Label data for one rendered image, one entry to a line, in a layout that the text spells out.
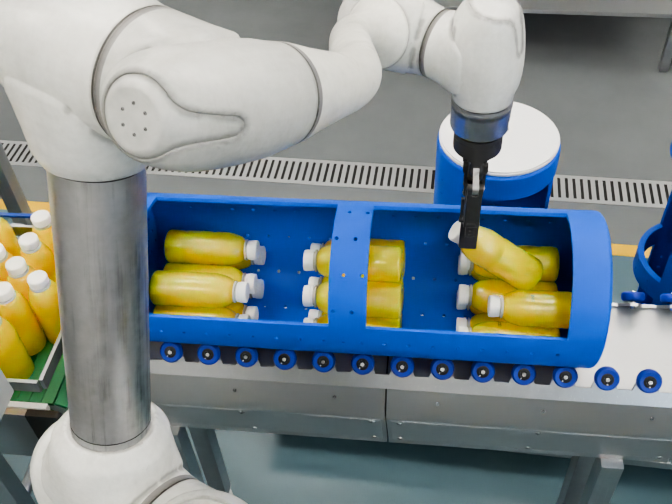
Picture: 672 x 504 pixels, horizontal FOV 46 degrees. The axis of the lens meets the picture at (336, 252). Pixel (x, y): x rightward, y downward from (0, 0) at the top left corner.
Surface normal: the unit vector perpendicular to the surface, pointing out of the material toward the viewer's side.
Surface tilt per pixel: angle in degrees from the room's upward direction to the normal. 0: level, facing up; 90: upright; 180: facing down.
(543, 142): 0
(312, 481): 0
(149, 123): 66
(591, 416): 71
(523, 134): 0
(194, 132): 89
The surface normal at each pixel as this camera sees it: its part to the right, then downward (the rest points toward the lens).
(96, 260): 0.18, 0.54
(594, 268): -0.10, -0.26
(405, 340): -0.11, 0.73
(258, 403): -0.12, 0.45
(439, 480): -0.05, -0.69
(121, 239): 0.65, 0.47
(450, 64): -0.68, 0.51
